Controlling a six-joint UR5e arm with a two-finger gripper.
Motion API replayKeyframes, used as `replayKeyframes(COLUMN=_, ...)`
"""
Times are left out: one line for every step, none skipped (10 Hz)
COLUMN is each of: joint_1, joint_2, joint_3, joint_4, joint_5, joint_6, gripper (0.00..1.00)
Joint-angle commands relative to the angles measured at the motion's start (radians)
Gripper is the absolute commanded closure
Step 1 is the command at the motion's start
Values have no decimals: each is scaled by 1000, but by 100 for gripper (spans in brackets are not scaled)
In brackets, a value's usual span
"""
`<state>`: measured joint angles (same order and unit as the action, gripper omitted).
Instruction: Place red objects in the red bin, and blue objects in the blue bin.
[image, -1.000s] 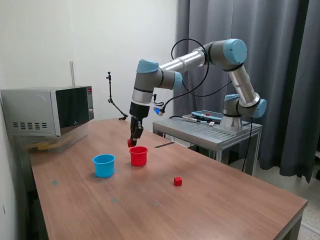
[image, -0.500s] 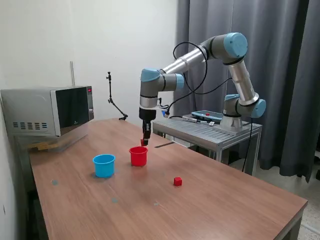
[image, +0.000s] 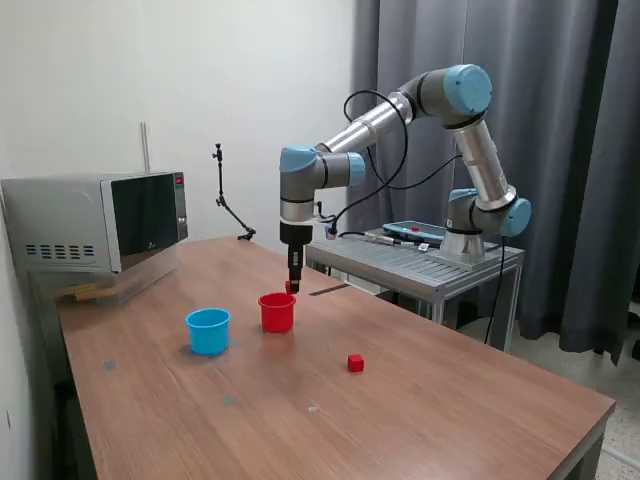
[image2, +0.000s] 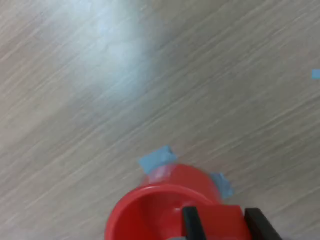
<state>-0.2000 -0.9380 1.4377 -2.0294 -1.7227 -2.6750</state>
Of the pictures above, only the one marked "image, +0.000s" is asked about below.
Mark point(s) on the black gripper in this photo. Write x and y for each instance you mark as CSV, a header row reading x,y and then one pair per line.
x,y
296,234

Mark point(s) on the silver blue UR5e robot arm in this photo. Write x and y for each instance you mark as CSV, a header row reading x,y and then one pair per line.
x,y
480,155

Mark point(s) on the metal strip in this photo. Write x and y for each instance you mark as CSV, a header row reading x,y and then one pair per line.
x,y
327,290

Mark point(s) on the red plastic cup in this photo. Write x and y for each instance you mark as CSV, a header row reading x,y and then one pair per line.
x,y
277,317

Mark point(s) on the grey metal robot stand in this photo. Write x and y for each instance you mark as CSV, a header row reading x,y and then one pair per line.
x,y
400,265

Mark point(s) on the blue plastic cup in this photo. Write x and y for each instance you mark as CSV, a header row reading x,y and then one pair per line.
x,y
210,337

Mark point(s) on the blue teach pendant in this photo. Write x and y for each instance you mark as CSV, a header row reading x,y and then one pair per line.
x,y
405,229

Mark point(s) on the round blue table sticker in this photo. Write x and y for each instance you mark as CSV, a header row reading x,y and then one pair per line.
x,y
109,366

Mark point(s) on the wooden block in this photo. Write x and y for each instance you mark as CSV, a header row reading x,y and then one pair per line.
x,y
82,294

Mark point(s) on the silver microwave oven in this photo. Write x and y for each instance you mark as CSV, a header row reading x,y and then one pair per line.
x,y
60,215

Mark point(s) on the grey curtain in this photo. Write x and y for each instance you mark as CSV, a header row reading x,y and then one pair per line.
x,y
590,100

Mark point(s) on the black chair base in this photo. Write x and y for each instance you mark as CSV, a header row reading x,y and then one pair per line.
x,y
635,335

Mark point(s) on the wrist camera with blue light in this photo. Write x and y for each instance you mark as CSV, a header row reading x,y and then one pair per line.
x,y
331,231

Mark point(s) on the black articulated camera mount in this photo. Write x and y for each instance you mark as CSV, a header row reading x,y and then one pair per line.
x,y
220,180

